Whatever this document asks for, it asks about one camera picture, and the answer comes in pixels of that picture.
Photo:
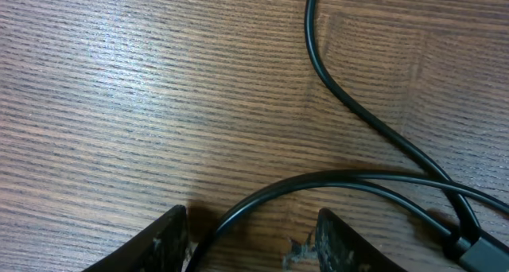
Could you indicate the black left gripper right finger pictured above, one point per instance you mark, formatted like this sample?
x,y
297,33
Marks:
x,y
338,248

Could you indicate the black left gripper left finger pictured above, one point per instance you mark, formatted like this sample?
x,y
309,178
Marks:
x,y
160,247

